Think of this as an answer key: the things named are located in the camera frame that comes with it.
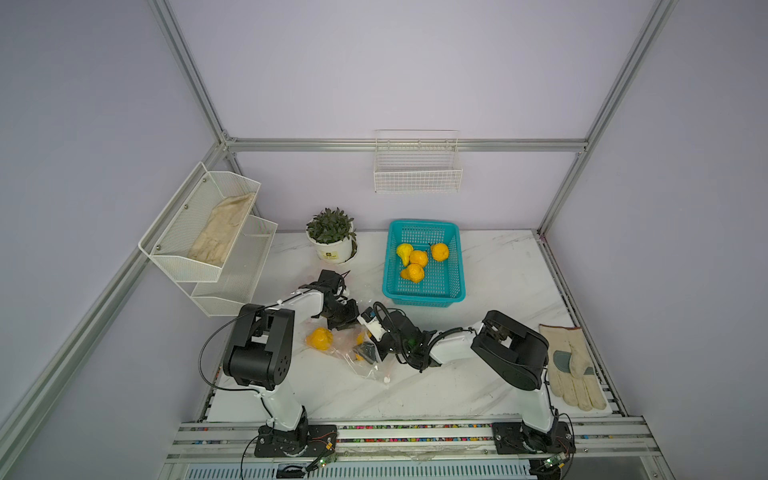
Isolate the clear zip-top bag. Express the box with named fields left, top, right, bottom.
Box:
left=319, top=327, right=392, bottom=385

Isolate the yellow pear bag top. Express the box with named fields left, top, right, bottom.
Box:
left=400, top=263, right=425, bottom=284

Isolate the bright yellow pear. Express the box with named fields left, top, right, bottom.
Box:
left=396, top=243, right=414, bottom=267

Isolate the orange yellow pear bag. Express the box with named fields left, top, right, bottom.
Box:
left=430, top=243, right=451, bottom=262

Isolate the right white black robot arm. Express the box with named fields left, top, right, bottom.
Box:
left=357, top=302, right=557, bottom=435

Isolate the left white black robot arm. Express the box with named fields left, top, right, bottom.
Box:
left=216, top=270, right=358, bottom=432

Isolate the yellow pear right bag bottom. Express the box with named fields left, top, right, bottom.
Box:
left=305, top=327, right=334, bottom=352

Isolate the teal plastic basket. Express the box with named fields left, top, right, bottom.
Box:
left=382, top=219, right=466, bottom=308

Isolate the potted green plant white pot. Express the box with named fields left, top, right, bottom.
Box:
left=305, top=208, right=356, bottom=264

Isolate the white mesh lower shelf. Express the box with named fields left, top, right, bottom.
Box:
left=191, top=215, right=278, bottom=317

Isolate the white mesh shelf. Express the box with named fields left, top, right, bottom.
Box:
left=191, top=215, right=278, bottom=317
left=138, top=163, right=261, bottom=283

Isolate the beige cloth in shelf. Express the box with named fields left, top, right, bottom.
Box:
left=187, top=193, right=256, bottom=267

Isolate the white mesh upper shelf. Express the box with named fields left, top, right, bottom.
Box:
left=138, top=163, right=261, bottom=283

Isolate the beige work glove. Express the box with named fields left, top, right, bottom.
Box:
left=539, top=325, right=607, bottom=412

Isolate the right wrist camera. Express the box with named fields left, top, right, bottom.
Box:
left=357, top=307, right=387, bottom=342

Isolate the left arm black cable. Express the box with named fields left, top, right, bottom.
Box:
left=197, top=317, right=265, bottom=394

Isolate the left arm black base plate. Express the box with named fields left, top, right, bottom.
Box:
left=253, top=424, right=338, bottom=458

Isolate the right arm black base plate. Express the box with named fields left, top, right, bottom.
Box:
left=491, top=420, right=575, bottom=455

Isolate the white wire wall basket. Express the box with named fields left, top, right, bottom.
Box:
left=373, top=129, right=463, bottom=194

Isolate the aluminium rail with coloured beads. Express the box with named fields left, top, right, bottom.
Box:
left=165, top=416, right=661, bottom=463

